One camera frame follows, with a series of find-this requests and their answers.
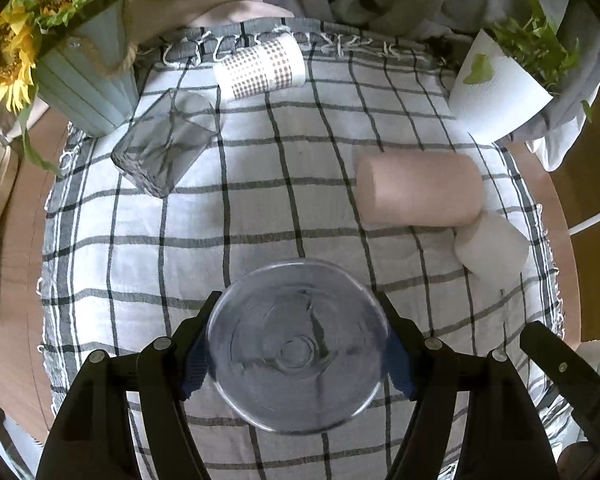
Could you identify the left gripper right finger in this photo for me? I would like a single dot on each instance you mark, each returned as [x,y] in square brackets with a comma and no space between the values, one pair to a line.
[425,372]

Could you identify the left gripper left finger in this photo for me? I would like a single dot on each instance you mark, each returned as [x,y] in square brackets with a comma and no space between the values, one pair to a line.
[168,371]

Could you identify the clear plastic cup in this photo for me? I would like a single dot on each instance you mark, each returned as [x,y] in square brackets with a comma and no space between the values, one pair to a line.
[297,347]

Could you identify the white frosted cup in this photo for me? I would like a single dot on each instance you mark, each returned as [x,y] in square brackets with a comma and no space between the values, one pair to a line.
[493,249]

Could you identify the pink cylindrical cup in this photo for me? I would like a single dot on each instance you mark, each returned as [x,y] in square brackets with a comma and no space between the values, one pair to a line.
[419,189]

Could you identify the brown dotted paper cup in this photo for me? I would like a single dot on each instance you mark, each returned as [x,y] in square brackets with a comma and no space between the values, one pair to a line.
[276,64]

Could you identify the white curved floor lamp pole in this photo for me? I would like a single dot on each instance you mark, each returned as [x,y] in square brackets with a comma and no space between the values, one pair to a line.
[584,225]

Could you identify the smoky grey square glass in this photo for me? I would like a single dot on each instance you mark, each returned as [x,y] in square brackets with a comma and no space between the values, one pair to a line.
[165,141]

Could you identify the checked grey white tablecloth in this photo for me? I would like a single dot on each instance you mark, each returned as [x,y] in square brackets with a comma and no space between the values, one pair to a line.
[121,268]

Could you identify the white plant pot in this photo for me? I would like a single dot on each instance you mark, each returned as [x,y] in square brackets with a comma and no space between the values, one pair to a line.
[493,95]

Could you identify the blue ribbed vase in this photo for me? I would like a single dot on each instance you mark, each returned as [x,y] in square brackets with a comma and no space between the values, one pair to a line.
[86,70]

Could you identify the green leafy plant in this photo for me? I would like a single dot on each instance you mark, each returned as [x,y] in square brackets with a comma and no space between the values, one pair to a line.
[534,44]

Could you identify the pink curtain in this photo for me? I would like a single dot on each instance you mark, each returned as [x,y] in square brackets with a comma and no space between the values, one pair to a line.
[152,18]

